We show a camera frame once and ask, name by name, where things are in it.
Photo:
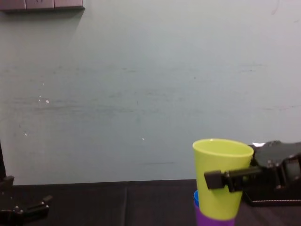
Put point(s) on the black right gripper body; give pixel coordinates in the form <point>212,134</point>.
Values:
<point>275,153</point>

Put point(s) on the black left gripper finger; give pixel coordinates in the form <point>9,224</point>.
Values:
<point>35,210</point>

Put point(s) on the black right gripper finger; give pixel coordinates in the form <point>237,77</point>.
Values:
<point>214,180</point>

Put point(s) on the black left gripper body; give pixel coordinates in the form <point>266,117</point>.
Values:
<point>7,202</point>

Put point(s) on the green plastic cup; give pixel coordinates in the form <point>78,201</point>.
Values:
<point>218,160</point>

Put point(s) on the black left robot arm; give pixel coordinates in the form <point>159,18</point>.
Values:
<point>2,164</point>

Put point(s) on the blue plastic cup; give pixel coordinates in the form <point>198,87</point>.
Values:
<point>196,199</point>

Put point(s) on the purple plastic cup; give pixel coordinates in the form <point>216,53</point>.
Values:
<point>207,220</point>

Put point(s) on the black tray with white stitching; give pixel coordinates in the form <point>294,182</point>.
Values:
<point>270,196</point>

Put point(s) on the black table cloth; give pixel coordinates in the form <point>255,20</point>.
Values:
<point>117,204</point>

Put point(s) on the grey wall switch panel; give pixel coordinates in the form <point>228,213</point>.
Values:
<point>42,4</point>

